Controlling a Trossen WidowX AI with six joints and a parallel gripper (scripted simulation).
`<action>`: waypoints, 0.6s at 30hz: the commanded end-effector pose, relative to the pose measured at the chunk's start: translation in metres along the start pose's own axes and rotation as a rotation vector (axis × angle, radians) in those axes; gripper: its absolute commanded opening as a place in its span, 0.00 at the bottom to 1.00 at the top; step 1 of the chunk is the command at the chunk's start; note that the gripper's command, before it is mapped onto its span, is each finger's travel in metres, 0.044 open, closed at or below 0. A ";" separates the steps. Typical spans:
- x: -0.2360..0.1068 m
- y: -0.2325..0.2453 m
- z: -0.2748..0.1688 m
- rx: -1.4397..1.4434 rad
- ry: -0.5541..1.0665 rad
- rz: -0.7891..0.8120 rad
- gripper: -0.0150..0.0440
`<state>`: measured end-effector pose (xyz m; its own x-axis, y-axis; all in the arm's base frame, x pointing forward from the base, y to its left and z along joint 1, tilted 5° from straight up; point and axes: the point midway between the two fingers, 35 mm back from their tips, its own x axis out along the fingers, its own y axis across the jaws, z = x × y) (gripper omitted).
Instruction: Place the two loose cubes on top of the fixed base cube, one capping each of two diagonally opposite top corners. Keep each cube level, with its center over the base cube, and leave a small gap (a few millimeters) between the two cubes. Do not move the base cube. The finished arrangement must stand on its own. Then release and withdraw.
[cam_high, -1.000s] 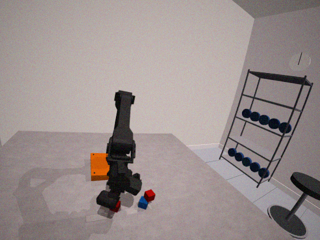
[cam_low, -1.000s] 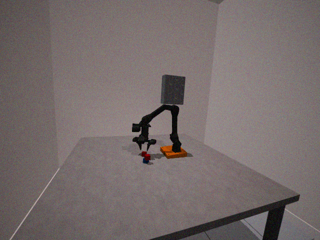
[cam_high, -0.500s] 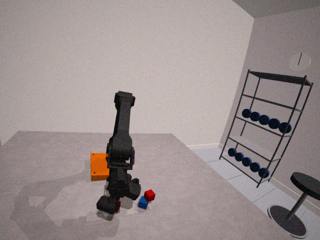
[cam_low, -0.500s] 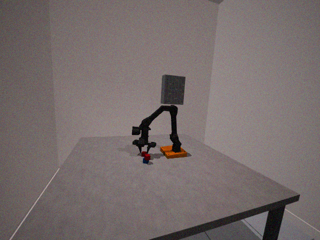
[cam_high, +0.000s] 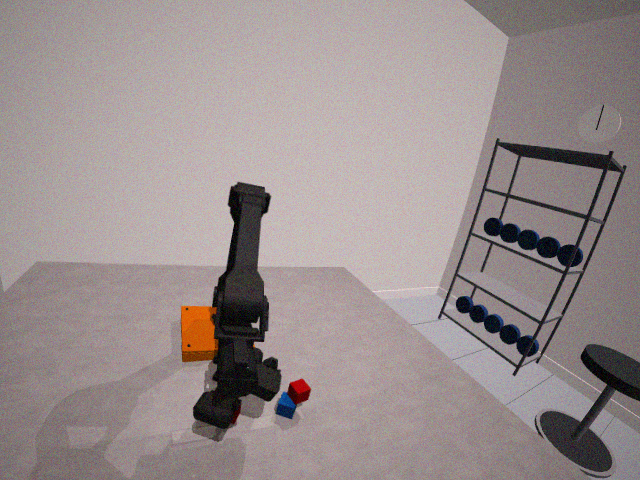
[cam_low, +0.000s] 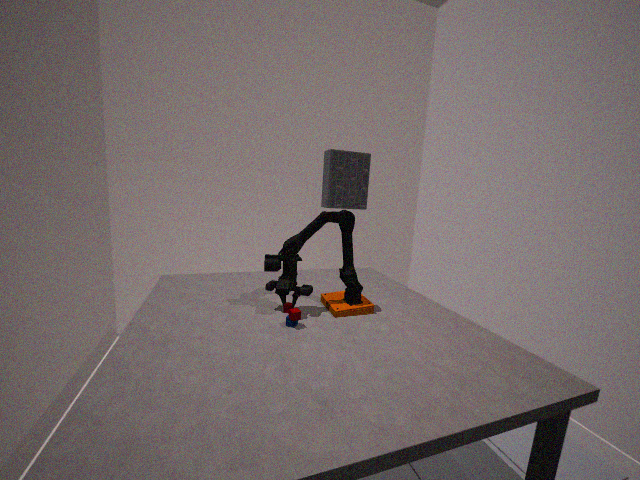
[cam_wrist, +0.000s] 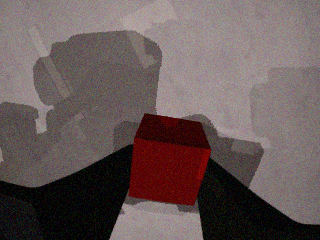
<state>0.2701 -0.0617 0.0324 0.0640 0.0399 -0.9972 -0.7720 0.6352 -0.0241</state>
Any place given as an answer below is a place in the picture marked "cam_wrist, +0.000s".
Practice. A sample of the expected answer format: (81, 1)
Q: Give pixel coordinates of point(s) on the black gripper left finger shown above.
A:
(81, 206)

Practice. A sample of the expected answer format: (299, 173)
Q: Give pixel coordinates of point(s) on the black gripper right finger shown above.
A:
(231, 211)

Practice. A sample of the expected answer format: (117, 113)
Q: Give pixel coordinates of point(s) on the dark red cube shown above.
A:
(169, 158)

